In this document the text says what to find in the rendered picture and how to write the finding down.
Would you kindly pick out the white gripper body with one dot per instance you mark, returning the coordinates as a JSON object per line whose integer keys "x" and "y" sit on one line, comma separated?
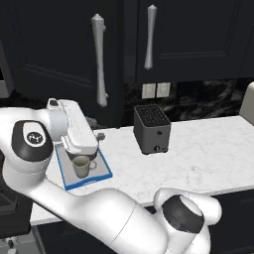
{"x": 79, "y": 127}

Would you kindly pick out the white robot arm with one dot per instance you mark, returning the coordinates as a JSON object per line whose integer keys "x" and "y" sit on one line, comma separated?
{"x": 99, "y": 215}

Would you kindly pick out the pale green mug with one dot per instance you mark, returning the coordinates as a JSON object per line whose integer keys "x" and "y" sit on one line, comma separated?
{"x": 81, "y": 167}

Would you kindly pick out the blue-edged grey tray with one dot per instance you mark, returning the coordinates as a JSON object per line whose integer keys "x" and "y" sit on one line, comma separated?
{"x": 99, "y": 172}

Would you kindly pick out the black cabinet door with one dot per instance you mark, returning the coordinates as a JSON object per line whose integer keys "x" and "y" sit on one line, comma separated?
{"x": 49, "y": 43}
{"x": 198, "y": 36}

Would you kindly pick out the black base cabinet run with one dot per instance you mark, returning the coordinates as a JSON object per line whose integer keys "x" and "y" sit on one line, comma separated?
{"x": 236, "y": 221}

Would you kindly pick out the dark grey toaster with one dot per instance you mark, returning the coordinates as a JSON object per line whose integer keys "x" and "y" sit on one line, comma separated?
{"x": 152, "y": 132}

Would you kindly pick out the grey extractor hood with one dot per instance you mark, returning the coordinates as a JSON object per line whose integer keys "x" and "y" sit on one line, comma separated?
{"x": 4, "y": 82}

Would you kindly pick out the black stove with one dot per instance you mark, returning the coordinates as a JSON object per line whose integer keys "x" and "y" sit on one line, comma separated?
{"x": 13, "y": 211}

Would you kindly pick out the cream rounded appliance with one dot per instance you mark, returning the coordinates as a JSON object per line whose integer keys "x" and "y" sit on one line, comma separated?
{"x": 248, "y": 105}

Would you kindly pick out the cream wall socket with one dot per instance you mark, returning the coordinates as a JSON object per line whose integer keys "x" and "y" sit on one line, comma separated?
{"x": 148, "y": 91}
{"x": 163, "y": 90}

